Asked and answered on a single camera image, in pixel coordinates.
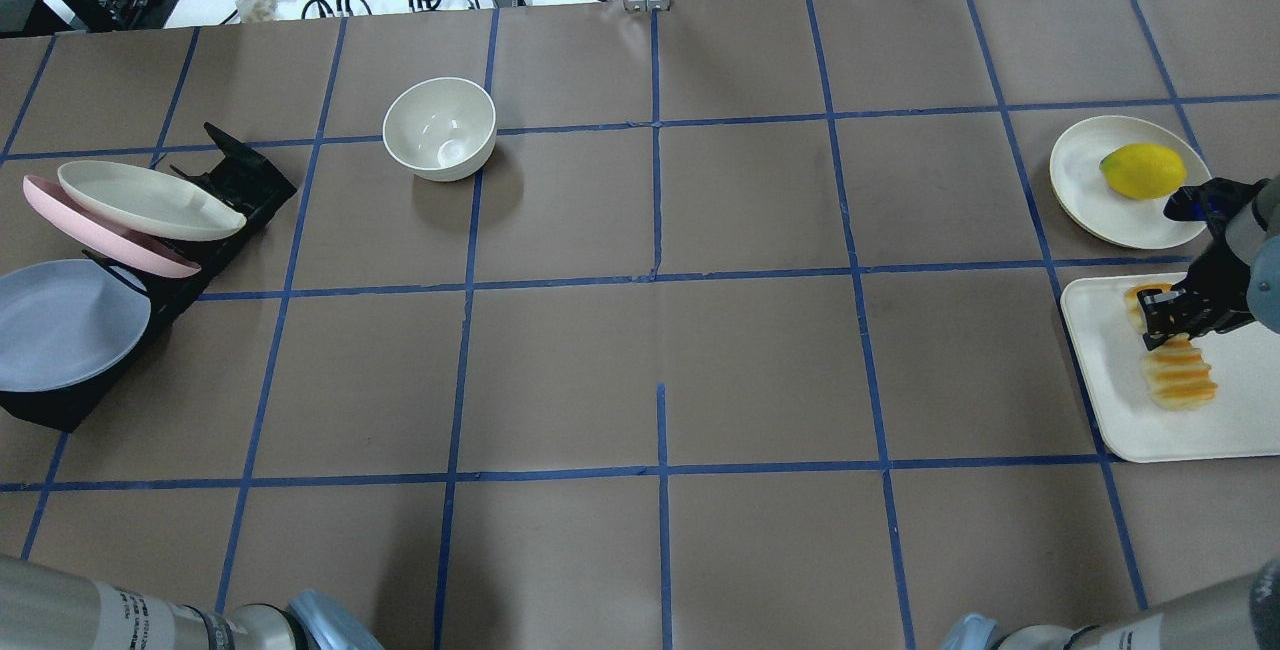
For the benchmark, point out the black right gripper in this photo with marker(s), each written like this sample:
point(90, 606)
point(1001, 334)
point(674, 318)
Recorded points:
point(1222, 284)

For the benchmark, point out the blue plate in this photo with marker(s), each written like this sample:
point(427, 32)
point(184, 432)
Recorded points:
point(65, 321)

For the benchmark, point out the black plate rack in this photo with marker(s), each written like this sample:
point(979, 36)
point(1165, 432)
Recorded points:
point(245, 180)

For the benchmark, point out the cream bowl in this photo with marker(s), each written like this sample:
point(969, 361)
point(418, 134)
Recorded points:
point(443, 130)

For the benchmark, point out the cream rectangular tray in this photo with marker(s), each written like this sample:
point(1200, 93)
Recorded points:
point(1241, 421)

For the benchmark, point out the yellow lemon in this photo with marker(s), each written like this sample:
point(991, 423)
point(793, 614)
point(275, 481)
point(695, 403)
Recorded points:
point(1143, 171)

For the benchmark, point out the cream plate in rack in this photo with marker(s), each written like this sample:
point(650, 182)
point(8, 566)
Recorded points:
point(149, 201)

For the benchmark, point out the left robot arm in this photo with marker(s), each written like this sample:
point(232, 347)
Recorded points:
point(46, 609)

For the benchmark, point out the cream plate under lemon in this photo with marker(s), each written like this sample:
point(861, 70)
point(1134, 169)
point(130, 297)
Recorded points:
point(1083, 192)

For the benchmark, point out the pink plate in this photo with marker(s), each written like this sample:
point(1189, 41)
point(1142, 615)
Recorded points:
point(132, 248)

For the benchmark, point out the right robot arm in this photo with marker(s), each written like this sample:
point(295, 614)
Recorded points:
point(1234, 614)

